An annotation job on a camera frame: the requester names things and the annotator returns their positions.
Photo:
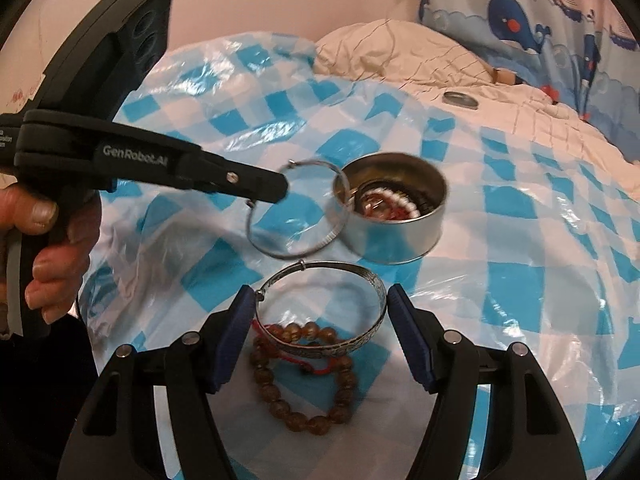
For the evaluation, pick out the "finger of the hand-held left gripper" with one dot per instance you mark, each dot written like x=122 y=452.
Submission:
x=240 y=180

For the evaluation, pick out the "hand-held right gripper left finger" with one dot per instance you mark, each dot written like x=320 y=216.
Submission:
x=232 y=340

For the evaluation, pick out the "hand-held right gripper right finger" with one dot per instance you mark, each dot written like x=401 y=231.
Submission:
x=407 y=335

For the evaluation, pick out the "engraved silver bangle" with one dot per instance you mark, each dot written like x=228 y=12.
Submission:
x=345 y=345

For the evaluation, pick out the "round metal tin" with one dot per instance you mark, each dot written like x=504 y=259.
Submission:
x=400 y=240

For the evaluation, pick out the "thin silver bangle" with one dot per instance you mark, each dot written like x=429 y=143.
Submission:
x=330 y=236

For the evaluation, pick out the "person's left hand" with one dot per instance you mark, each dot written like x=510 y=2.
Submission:
x=65 y=265

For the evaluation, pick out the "blue checkered plastic sheet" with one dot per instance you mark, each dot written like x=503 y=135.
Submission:
x=500 y=285

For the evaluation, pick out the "white striped quilt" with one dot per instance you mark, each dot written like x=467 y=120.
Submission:
x=400 y=55

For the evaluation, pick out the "round metal tin lid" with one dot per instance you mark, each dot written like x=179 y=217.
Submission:
x=460 y=101

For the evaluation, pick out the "tan and black object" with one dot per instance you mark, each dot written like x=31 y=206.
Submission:
x=505 y=77

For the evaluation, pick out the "whale print blue cloth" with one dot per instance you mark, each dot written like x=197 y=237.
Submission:
x=510 y=15

